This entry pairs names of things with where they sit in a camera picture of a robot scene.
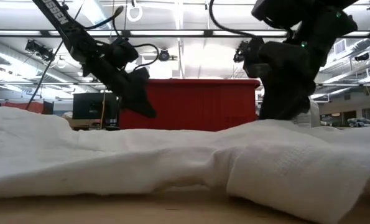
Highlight white shirt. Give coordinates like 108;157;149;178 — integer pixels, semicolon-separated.
0;106;370;224

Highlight red plastic laundry bin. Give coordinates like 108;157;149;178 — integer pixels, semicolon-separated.
118;78;262;131

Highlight yellow cable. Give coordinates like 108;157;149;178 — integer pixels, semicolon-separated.
99;90;107;129

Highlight black monitor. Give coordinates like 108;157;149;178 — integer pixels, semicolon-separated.
72;92;121;121

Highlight black ceiling camera rig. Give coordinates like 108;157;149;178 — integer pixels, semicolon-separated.
24;39;55;62

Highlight long black cable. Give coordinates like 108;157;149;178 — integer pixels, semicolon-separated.
25;39;65;110

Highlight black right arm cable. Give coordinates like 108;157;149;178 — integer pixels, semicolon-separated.
208;0;260;40

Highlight black overhead camera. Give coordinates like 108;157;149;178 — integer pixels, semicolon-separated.
233;40;246;63

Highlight round black ceiling lamp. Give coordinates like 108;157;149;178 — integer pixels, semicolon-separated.
157;48;171;62

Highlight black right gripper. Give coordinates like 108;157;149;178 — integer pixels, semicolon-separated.
258;40;317;121

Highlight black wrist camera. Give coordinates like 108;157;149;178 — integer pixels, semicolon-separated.
108;36;139;68
242;36;271;79

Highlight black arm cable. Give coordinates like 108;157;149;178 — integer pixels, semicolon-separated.
208;0;260;40
83;4;160;72

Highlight white hanging ring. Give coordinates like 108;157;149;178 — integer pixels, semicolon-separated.
126;0;144;23

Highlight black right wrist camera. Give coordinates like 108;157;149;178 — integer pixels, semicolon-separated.
242;36;271;79

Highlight black overhead crossbar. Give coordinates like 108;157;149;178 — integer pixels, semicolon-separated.
0;29;370;39

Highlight pale blue machine part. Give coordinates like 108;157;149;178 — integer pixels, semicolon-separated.
347;117;370;128

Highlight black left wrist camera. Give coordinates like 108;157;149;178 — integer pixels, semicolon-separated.
108;36;139;68

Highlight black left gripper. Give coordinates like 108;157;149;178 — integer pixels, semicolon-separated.
80;46;157;119

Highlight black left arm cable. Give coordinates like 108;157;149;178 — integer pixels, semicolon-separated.
83;4;160;72

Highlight clear spray bottle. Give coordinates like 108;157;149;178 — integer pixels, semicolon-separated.
292;100;323;128

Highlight red cloth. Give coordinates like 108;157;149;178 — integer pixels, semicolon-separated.
0;101;45;114

